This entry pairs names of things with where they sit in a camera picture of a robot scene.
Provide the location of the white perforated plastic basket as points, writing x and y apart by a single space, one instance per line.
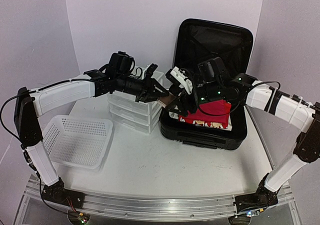
77 142

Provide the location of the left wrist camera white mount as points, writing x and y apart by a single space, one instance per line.
149 71

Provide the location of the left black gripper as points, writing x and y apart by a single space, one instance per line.
149 87

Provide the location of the square bronze compact case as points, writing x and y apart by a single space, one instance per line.
167 101

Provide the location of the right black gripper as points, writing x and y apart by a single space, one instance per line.
180 101

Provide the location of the white plastic drawer organizer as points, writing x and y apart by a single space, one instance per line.
139 116

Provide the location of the red patterned folded garment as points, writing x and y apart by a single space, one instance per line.
207 125

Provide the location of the black ribbed hard-shell suitcase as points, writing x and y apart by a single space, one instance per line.
215 57

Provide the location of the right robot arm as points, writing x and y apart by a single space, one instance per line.
287 126

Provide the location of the magenta folded cloth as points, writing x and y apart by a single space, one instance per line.
219 113

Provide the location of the white folded garment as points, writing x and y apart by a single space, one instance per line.
172 113

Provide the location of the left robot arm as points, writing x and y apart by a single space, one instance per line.
32 104

